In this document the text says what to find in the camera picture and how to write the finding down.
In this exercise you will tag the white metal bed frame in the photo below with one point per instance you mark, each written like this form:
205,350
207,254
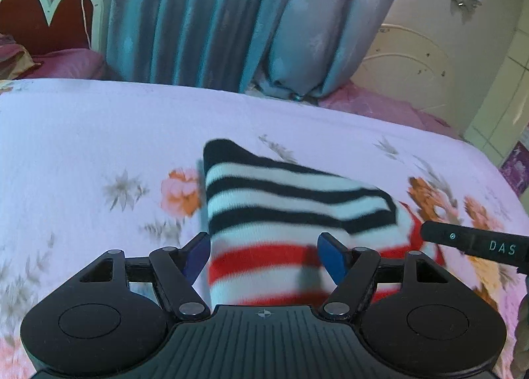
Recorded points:
413,27

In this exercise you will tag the teal curtain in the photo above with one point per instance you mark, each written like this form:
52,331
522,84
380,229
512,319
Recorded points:
206,11

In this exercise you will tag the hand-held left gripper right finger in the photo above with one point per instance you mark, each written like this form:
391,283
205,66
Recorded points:
332,260

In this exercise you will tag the purple printed box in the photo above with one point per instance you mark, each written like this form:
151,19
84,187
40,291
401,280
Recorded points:
516,168

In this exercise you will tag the pink pillow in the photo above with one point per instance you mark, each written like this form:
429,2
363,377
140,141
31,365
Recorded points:
68,62

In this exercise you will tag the red scalloped headboard white trim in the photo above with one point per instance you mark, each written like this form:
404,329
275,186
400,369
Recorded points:
24,19

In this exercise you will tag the pink floral bedsheet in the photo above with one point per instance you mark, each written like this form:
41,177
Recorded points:
103,135

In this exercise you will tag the pink blanket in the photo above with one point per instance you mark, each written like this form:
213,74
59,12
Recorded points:
384,108

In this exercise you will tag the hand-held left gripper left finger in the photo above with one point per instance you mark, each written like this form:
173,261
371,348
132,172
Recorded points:
198,256

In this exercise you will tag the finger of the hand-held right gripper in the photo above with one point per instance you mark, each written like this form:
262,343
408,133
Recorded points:
475,243

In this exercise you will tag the white wardrobe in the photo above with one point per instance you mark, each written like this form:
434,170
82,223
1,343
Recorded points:
504,73

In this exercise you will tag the red black white striped sock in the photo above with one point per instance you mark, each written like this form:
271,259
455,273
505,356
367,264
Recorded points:
268,197

